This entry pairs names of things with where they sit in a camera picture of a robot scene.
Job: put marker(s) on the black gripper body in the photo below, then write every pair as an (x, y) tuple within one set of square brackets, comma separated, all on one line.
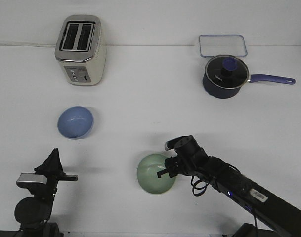
[(50, 189), (190, 157)]

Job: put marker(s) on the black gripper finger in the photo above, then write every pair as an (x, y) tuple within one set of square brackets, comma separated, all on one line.
[(49, 166), (171, 171), (59, 168), (171, 162)]

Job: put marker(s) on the green bowl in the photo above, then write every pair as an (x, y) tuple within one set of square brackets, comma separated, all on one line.
[(147, 174)]

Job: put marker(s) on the blue bowl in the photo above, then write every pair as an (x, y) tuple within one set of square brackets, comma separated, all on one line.
[(75, 122)]

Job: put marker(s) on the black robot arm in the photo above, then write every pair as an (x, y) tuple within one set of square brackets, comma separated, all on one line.
[(283, 219), (33, 213)]

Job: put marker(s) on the dark blue saucepan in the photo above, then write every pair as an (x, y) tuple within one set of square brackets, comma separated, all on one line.
[(221, 93)]

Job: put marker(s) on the glass pot lid blue knob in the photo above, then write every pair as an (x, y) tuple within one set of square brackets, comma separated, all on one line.
[(227, 72)]

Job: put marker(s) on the clear blue-rimmed container lid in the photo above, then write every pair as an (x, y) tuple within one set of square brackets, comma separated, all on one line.
[(222, 44)]

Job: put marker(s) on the silver two-slot toaster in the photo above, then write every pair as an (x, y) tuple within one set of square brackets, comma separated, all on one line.
[(81, 50)]

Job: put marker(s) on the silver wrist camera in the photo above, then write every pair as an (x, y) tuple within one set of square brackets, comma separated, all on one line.
[(177, 142), (26, 179)]

